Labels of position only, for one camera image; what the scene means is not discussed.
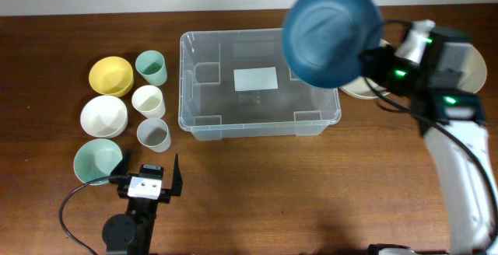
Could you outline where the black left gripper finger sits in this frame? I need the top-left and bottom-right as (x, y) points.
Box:
(110, 151), (132, 176)
(170, 154), (183, 197)

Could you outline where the beige bowl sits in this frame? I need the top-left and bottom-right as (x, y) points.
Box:
(460, 47), (487, 93)
(338, 39), (392, 100)

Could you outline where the dark blue bowl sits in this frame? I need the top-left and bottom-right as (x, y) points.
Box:
(282, 0), (384, 89)

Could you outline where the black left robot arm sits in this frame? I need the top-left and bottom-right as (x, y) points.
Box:
(102, 152), (183, 254)

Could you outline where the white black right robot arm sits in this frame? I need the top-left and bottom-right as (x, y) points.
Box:
(359, 20), (497, 254)

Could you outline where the mint green bowl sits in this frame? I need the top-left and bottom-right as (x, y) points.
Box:
(73, 138), (123, 183)

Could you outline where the grey translucent cup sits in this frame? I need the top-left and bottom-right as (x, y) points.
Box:
(137, 118), (172, 152)

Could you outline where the white bowl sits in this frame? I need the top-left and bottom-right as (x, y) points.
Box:
(80, 96), (128, 138)

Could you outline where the cream cup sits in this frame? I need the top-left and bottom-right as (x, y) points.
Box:
(132, 85), (166, 118)

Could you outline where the yellow bowl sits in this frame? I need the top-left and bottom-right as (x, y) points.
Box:
(89, 56), (134, 97)

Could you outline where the mint green cup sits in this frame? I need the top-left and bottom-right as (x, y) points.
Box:
(135, 51), (167, 86)

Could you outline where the clear plastic storage bin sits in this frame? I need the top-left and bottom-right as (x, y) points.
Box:
(178, 29), (342, 141)

